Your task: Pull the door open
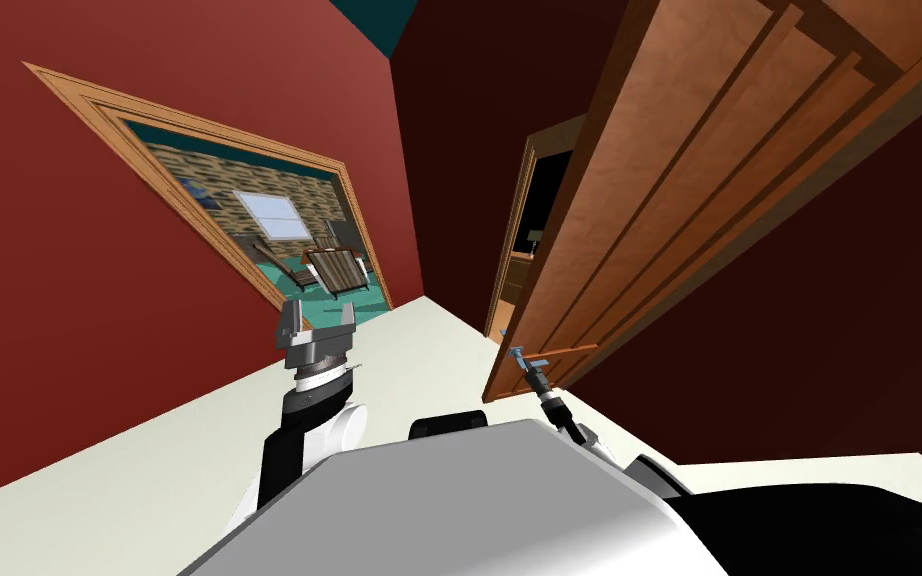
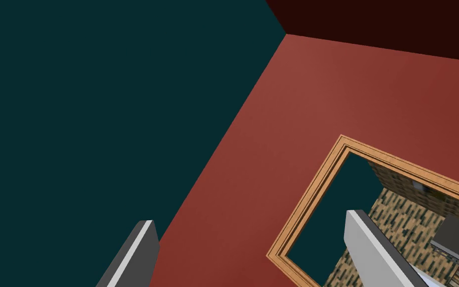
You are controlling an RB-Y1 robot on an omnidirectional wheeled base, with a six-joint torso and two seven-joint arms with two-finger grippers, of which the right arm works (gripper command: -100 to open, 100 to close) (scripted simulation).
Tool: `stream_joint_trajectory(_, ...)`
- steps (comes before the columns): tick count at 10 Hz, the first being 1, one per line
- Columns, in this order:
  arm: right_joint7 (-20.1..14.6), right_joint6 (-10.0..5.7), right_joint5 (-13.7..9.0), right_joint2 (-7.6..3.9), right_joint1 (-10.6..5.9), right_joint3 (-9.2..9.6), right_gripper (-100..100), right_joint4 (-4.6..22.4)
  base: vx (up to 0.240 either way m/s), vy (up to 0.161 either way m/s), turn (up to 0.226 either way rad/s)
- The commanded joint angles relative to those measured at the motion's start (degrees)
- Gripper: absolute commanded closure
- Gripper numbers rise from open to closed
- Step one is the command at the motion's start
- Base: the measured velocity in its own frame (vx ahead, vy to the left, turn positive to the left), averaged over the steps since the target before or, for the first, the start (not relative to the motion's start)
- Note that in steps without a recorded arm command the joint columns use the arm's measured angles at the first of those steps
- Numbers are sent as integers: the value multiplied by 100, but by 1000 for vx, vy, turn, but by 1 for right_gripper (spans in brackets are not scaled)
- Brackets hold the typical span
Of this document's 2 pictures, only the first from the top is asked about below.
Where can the blue wall picture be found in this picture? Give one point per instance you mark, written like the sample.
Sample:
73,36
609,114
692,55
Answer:
203,195

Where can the brown wooden cabinet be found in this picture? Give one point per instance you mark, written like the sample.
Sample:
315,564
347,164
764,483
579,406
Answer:
515,280

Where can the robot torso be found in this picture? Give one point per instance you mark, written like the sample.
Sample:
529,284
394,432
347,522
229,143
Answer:
461,504

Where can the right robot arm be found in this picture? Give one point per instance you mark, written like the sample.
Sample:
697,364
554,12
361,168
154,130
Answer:
829,528

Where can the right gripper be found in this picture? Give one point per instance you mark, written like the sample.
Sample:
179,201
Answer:
531,366

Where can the white window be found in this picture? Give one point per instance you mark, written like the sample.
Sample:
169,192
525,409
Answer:
273,216

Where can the brown wooden door leaf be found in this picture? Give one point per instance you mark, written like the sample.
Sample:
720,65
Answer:
669,160

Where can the small table lamp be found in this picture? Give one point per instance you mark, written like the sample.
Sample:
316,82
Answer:
534,238

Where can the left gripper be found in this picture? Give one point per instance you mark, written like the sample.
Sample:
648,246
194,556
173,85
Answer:
317,348

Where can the dark wooden lounge chair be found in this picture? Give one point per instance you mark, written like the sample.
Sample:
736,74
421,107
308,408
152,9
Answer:
285,268

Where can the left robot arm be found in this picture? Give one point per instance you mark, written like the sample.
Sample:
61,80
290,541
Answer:
313,404

